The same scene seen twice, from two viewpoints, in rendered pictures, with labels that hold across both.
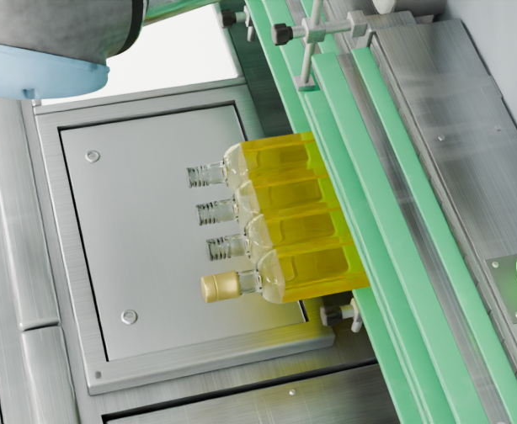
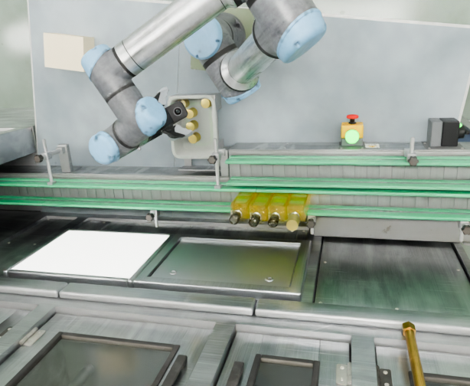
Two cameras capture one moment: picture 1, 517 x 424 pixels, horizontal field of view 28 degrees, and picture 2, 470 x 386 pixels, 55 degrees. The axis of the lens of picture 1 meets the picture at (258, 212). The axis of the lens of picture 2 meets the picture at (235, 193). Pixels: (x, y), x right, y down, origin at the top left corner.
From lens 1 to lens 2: 127 cm
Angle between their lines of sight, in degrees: 55
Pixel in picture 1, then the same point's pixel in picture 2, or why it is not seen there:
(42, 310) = (248, 300)
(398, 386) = (352, 213)
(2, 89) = (321, 25)
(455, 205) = (313, 149)
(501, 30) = (259, 125)
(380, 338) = (330, 212)
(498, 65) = (265, 136)
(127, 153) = (181, 264)
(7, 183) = (164, 297)
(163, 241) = (236, 265)
